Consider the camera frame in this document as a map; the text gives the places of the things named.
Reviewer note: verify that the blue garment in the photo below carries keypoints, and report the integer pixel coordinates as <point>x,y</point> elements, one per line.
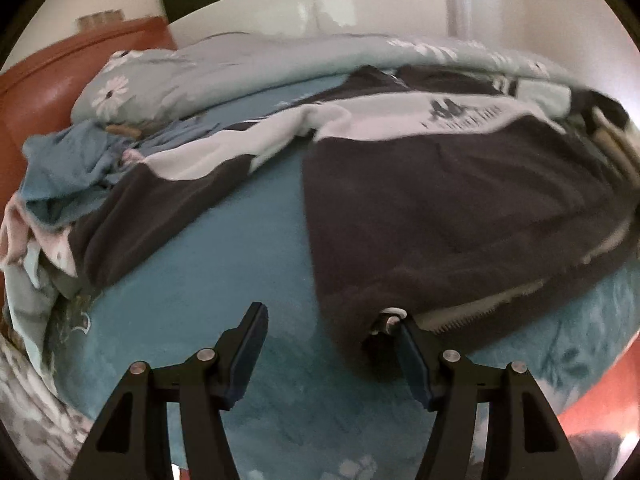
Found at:
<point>65,170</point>

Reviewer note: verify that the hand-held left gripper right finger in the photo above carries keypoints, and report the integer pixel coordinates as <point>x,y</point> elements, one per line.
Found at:
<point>417,365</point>

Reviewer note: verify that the light blue daisy quilt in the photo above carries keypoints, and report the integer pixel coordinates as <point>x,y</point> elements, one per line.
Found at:
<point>225,70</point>

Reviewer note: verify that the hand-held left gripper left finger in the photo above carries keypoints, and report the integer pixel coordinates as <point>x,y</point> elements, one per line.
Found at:
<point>247,355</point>

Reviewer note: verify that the pink fuzzy garment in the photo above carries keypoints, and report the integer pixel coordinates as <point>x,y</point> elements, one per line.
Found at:
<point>15,230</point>

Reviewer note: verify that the dark grey fleece sweater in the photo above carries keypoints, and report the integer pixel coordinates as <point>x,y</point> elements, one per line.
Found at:
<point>450,200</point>

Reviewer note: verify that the red-brown wooden headboard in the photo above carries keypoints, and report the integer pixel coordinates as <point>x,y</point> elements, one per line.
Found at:
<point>40,95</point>

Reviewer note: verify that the teal bed sheet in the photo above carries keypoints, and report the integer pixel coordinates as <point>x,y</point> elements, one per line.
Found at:
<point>225,270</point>

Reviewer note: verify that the tan knitted garment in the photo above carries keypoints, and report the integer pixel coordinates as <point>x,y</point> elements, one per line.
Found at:
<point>125,130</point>

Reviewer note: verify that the grey floral bed sheet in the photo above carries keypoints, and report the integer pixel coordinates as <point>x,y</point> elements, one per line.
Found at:
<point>35,420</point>

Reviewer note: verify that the grey wall switch row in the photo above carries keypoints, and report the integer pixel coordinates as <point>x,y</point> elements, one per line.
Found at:
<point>100,18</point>

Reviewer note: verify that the pale blue-white cloth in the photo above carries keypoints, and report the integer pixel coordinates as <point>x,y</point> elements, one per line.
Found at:
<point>25,300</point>

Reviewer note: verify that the white wardrobe with black stripe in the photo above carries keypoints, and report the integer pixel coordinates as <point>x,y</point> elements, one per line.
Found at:
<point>350,5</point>

